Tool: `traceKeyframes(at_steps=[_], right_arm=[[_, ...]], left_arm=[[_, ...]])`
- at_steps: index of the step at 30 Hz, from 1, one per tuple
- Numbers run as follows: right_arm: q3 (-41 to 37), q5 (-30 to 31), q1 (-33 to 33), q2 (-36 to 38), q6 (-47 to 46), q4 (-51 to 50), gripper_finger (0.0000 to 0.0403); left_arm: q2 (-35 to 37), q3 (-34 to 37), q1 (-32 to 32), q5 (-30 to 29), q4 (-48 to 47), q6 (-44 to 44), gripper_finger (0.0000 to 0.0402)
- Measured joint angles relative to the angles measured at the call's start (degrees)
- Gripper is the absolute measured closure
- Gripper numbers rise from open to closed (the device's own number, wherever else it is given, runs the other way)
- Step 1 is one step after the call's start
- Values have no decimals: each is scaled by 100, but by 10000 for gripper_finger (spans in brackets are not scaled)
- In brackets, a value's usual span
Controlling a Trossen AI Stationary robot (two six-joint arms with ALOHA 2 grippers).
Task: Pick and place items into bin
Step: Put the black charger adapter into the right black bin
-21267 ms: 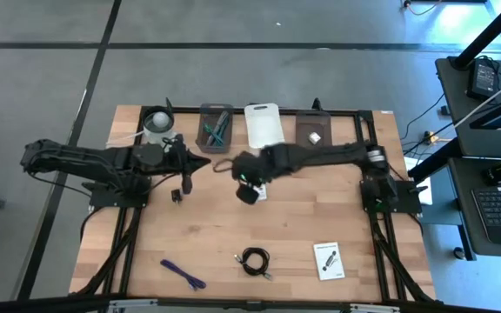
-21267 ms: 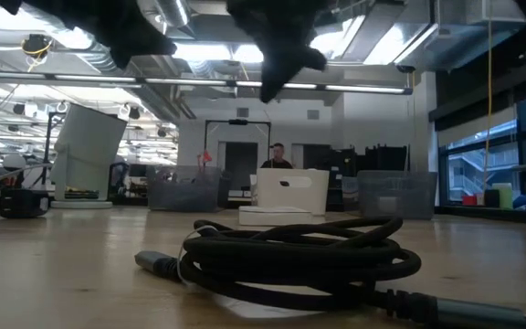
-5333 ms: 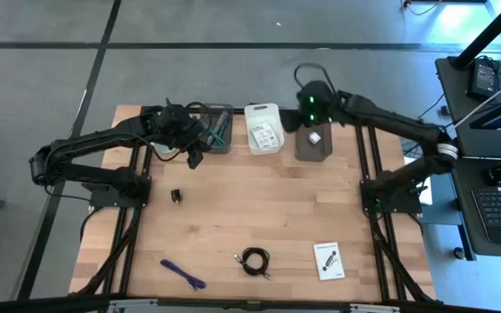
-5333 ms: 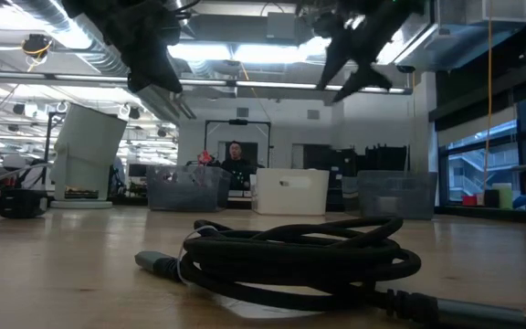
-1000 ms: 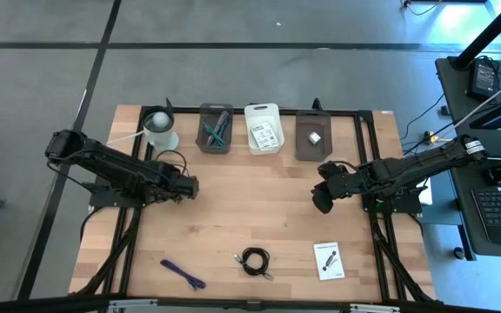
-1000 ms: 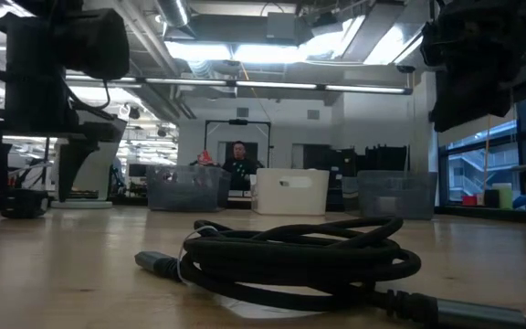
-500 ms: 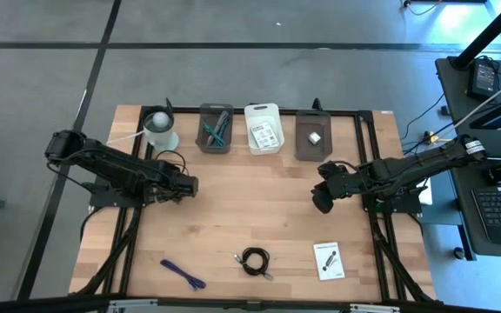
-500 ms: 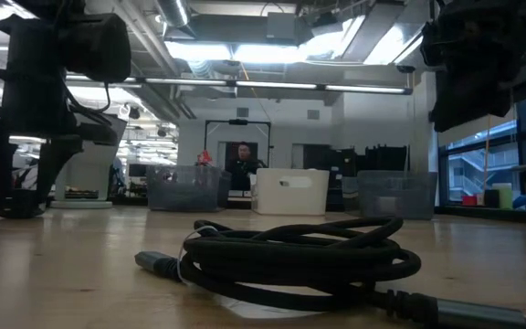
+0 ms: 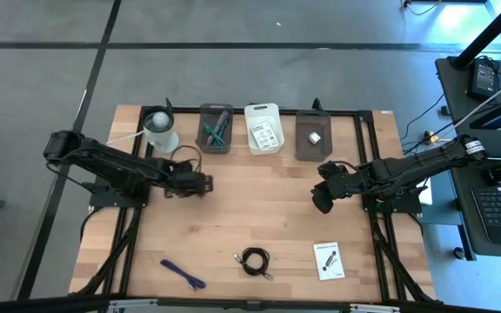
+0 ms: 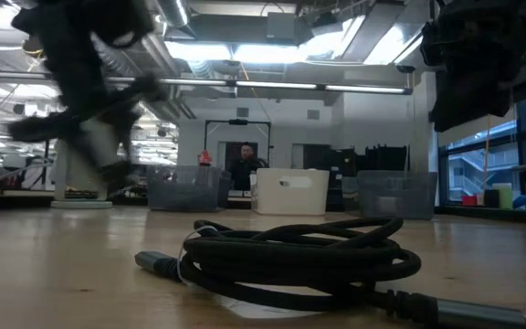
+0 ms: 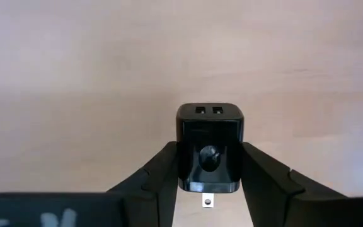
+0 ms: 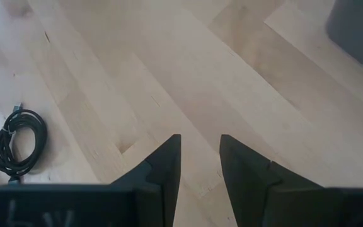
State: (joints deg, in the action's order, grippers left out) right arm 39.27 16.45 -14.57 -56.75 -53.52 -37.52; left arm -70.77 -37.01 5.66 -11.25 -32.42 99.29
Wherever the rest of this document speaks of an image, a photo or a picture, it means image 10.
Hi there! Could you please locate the person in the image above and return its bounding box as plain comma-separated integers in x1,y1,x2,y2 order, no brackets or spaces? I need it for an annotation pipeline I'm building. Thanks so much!
226,141,268,192

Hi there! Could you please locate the pale mint cylindrical container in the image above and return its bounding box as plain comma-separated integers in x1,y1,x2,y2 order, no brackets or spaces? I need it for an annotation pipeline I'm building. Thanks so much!
51,116,127,210

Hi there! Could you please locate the black gantry frame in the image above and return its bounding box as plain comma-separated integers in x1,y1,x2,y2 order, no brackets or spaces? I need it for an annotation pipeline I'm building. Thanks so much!
204,119,272,168

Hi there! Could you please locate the black cup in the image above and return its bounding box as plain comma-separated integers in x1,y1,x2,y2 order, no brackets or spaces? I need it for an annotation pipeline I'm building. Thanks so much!
483,188,500,209

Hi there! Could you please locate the white plastic bin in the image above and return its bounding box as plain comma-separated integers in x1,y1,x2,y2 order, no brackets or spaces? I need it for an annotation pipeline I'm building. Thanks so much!
251,167,331,217

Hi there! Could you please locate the white printed paper card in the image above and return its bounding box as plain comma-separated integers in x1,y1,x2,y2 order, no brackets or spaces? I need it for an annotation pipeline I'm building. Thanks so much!
189,282,328,320

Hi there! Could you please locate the grey translucent plastic bin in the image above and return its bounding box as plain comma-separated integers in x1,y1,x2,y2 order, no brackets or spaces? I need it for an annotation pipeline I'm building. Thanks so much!
146,164,232,213
341,170,438,221

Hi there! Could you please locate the black braided cable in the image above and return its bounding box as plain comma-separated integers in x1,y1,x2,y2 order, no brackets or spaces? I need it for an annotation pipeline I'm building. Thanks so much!
133,215,526,329

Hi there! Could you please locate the pale green cup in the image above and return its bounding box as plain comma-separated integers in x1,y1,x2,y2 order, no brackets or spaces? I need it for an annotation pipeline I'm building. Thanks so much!
492,183,514,210

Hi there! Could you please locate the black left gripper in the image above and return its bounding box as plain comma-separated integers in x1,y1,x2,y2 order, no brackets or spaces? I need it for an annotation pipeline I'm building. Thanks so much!
6,40,168,182

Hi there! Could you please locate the white container cable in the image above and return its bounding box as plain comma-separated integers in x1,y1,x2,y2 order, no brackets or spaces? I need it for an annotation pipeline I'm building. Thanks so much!
0,162,55,189

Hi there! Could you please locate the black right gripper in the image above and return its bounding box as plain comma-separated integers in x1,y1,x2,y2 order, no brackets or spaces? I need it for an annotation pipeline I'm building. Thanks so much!
422,0,526,133

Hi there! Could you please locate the long ceiling light bar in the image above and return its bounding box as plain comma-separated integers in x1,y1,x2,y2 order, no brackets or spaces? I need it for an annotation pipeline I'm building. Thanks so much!
0,70,414,96

